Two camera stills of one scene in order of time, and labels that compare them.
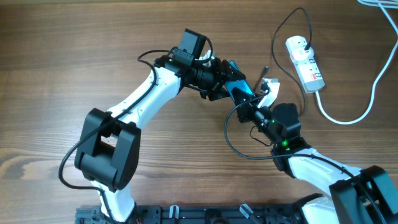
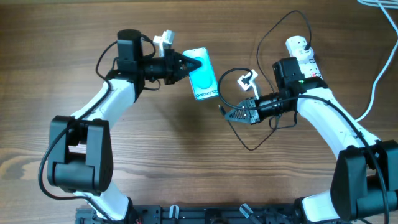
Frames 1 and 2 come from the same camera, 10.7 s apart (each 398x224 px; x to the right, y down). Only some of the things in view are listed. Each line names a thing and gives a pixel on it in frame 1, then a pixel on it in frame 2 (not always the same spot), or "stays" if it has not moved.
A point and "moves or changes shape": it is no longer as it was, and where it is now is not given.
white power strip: [309, 72] stays
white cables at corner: [387, 4] stays
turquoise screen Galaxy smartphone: [242, 84] moves or changes shape
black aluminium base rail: [173, 214] stays
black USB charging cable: [264, 68] -> [264, 74]
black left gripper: [222, 73] -> [171, 60]
